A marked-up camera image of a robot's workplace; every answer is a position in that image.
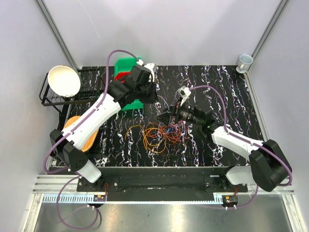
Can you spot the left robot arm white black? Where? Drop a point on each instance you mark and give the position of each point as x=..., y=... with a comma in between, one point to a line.
x=68, y=143

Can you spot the red storage bin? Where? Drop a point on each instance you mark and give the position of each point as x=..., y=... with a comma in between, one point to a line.
x=121, y=76

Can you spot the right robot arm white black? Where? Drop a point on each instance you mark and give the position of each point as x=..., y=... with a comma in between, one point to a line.
x=268, y=166

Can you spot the near green storage bin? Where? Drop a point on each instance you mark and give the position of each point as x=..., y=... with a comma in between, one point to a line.
x=135, y=105

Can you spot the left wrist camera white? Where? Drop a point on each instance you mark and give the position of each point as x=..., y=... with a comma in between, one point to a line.
x=152, y=67

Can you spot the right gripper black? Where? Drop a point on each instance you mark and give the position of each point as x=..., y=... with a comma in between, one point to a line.
x=165, y=117

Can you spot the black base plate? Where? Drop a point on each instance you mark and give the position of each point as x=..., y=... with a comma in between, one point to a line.
x=161, y=184

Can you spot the orange woven basket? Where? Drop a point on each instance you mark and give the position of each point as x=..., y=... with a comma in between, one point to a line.
x=84, y=136

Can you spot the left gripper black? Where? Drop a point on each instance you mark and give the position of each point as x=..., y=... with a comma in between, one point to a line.
x=153, y=97

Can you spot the black wire dish rack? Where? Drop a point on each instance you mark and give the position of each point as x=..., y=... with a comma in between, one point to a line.
x=92, y=85

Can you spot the white bowl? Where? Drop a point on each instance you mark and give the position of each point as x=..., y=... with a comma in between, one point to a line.
x=64, y=81

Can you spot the green storage bin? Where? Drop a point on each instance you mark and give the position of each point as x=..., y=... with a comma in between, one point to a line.
x=135, y=105
x=125, y=65

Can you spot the far green storage bin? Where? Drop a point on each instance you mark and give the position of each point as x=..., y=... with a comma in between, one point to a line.
x=125, y=65

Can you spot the white mug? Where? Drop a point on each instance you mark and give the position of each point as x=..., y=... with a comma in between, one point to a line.
x=244, y=63

